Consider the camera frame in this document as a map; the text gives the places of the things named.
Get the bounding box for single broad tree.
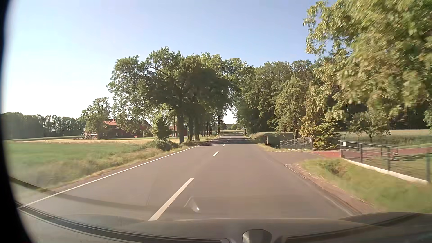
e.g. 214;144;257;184
81;97;112;140

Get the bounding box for row of roadside trees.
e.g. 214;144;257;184
107;47;252;144

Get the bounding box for small tree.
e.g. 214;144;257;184
348;110;391;143

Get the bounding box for green and yellow field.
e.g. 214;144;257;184
5;136;179;169

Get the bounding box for pale field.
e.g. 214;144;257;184
337;129;432;146

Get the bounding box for large overhanging tree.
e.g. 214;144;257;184
302;0;432;130

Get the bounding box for road markings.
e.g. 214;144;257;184
18;135;353;221

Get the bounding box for dark metal railing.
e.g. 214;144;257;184
279;137;314;151
339;140;432;183

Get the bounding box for grass verge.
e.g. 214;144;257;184
7;135;220;189
299;158;432;213

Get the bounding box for red paved driveway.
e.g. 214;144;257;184
310;146;432;159

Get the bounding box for red brick farmhouse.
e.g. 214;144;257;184
100;119;153;138

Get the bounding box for car's own bonnet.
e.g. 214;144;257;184
15;202;432;243

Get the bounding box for distant wood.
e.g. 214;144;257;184
2;112;86;140

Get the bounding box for grey asphalt road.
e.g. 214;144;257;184
18;134;355;221

